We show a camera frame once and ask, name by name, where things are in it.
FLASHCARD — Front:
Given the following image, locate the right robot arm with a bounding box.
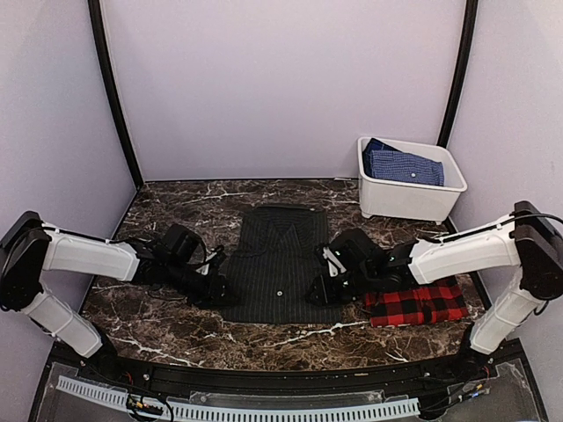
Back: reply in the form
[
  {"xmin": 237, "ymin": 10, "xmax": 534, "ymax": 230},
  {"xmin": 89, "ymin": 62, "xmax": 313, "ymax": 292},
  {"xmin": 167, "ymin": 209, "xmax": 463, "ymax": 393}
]
[{"xmin": 305, "ymin": 200, "xmax": 562, "ymax": 382}]

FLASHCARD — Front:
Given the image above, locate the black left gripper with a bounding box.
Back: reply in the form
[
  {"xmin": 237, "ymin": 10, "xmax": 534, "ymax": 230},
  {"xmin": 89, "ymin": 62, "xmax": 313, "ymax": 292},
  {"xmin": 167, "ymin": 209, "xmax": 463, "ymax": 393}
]
[{"xmin": 164, "ymin": 258, "xmax": 240, "ymax": 309}]

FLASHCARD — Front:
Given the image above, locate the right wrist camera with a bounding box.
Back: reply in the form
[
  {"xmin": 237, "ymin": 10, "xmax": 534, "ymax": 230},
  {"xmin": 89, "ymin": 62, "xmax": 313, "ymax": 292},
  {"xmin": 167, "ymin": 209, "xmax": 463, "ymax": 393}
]
[{"xmin": 316, "ymin": 244, "xmax": 349, "ymax": 278}]

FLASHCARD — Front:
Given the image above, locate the black pinstriped long sleeve shirt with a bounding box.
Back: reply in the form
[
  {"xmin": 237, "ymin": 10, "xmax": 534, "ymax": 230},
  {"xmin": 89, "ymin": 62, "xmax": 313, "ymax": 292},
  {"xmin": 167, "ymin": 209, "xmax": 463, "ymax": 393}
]
[{"xmin": 221, "ymin": 204, "xmax": 341, "ymax": 324}]

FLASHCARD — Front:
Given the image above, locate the white plastic bin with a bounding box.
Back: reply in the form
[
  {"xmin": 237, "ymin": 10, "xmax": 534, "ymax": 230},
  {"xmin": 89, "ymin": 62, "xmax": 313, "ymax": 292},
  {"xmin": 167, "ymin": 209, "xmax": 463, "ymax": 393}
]
[{"xmin": 357, "ymin": 136, "xmax": 467, "ymax": 224}]

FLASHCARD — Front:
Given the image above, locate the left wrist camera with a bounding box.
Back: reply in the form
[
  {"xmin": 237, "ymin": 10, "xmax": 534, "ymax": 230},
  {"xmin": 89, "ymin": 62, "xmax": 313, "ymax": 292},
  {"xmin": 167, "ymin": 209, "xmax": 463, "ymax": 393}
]
[{"xmin": 195, "ymin": 245, "xmax": 227, "ymax": 276}]

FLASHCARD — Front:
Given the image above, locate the left black frame post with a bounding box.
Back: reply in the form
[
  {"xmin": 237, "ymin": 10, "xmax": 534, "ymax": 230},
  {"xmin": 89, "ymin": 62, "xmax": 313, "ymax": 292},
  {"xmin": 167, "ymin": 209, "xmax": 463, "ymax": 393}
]
[{"xmin": 87, "ymin": 0, "xmax": 144, "ymax": 190}]

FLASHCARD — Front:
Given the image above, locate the white slotted cable duct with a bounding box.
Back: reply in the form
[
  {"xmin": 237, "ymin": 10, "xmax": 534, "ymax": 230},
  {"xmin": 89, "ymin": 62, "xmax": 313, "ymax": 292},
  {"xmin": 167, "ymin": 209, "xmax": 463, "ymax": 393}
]
[{"xmin": 56, "ymin": 375, "xmax": 420, "ymax": 421}]

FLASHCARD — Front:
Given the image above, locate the red black plaid folded shirt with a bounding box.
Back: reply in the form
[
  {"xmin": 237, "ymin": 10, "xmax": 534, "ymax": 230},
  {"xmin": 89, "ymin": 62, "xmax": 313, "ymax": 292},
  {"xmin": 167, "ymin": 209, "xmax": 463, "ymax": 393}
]
[{"xmin": 364, "ymin": 276, "xmax": 469, "ymax": 327}]

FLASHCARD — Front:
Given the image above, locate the blue checked shirt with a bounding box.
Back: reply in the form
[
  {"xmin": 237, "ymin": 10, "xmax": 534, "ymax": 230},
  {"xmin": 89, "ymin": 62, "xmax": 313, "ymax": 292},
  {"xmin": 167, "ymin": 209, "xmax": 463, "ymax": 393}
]
[{"xmin": 362, "ymin": 138, "xmax": 445, "ymax": 186}]

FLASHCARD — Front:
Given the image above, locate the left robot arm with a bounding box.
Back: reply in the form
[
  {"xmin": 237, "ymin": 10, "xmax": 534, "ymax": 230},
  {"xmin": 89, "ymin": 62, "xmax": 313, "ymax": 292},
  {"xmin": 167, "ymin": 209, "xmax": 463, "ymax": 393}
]
[{"xmin": 1, "ymin": 211, "xmax": 238, "ymax": 383}]

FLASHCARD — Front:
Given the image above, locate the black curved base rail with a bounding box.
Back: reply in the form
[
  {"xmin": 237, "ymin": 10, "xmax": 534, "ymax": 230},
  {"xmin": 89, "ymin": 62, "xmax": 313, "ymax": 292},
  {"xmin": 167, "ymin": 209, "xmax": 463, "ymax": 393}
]
[{"xmin": 40, "ymin": 340, "xmax": 525, "ymax": 397}]

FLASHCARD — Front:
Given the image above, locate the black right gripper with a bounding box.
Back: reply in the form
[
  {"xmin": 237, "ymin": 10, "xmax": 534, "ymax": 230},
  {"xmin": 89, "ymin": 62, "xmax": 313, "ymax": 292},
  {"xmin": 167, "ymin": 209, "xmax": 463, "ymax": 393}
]
[{"xmin": 304, "ymin": 266, "xmax": 377, "ymax": 306}]

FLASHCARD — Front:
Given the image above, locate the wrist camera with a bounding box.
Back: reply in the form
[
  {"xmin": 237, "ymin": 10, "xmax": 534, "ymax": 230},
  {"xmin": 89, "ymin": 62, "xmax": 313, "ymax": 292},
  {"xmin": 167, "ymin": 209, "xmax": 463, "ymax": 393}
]
[
  {"xmin": 195, "ymin": 245, "xmax": 227, "ymax": 276},
  {"xmin": 316, "ymin": 244, "xmax": 349, "ymax": 278}
]

